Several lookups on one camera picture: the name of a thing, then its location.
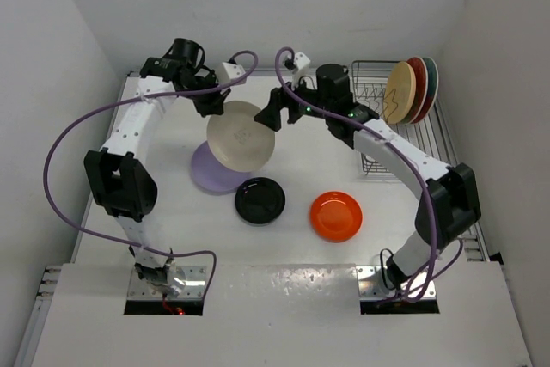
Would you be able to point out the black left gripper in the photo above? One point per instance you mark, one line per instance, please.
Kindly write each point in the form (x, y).
(214, 106)

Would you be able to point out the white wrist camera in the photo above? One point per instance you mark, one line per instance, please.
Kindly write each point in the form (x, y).
(230, 73)
(298, 64)

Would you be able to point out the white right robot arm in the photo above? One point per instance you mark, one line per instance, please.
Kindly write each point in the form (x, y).
(447, 195)

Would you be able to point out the yellow plate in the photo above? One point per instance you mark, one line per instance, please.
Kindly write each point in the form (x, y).
(399, 93)

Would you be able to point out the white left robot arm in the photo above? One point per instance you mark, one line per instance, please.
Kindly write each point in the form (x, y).
(116, 172)

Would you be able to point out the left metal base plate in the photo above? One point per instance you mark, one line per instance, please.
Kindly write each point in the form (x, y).
(185, 283)

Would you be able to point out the red teal floral plate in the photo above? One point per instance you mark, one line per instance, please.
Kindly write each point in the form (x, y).
(433, 84)
(421, 76)

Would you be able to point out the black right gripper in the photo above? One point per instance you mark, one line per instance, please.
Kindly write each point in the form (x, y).
(271, 113)

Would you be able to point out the purple plate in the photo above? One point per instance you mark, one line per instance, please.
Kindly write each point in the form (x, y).
(210, 175)

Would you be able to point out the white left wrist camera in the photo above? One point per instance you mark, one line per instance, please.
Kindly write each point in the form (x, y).
(230, 73)

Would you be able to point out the orange plate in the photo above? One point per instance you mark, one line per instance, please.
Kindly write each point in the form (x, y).
(335, 216)

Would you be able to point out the black plate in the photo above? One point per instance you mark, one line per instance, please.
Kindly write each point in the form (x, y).
(259, 200)

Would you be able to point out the cream bear plate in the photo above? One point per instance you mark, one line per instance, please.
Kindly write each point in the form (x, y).
(237, 141)

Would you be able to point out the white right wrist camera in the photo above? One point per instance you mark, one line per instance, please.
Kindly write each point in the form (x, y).
(298, 64)

